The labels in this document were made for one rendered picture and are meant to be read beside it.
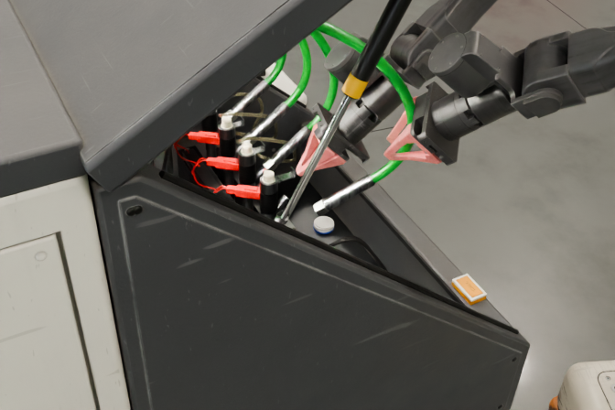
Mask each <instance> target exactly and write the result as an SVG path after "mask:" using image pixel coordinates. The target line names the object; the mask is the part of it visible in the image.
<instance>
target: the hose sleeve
mask: <svg viewBox="0 0 615 410"><path fill-rule="evenodd" d="M374 185H375V183H374V182H373V180H372V177H371V174H368V175H367V176H365V177H362V178H360V179H358V180H357V181H355V182H353V183H351V184H350V185H349V186H347V187H345V188H343V189H341V190H339V191H337V192H335V193H334V194H332V195H329V196H328V197H327V198H325V199H324V200H323V204H324V206H325V208H326V209H327V210H331V209H333V208H335V207H338V206H339V205H340V204H342V203H343V202H345V201H347V200H349V199H351V198H353V197H355V196H356V195H358V194H360V193H362V192H364V191H365V190H366V189H369V188H371V187H372V186H374Z"/></svg>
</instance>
